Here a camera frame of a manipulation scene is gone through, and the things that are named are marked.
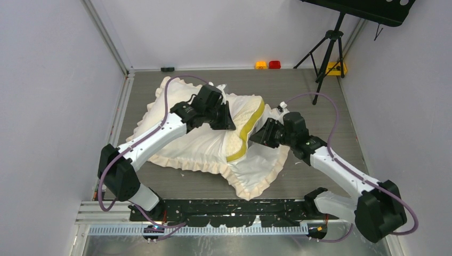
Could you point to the grey pillowcase with cream frill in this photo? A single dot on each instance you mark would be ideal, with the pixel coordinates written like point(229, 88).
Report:
point(203, 150)

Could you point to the aluminium frame rail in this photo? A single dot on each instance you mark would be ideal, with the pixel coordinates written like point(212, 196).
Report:
point(124, 231)

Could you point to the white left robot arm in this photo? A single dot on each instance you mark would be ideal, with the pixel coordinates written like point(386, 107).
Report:
point(118, 165)

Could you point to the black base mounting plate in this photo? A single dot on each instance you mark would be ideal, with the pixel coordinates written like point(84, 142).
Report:
point(234, 212)

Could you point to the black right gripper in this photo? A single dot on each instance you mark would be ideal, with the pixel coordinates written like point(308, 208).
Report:
point(264, 135)

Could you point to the small black wall bracket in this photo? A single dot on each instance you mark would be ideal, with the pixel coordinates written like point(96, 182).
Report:
point(167, 69)

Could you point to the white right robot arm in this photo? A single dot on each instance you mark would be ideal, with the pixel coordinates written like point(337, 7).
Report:
point(373, 207)

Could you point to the black music stand tripod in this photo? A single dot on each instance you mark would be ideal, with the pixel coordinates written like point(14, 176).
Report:
point(387, 13)

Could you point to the red block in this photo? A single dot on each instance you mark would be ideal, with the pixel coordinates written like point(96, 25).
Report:
point(274, 64)

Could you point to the yellow corner bracket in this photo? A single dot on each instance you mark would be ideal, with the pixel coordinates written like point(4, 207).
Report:
point(336, 69)

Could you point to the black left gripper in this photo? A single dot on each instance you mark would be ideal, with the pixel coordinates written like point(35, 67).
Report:
point(226, 123)

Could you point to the orange block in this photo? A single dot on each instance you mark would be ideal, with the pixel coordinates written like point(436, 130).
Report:
point(261, 65)

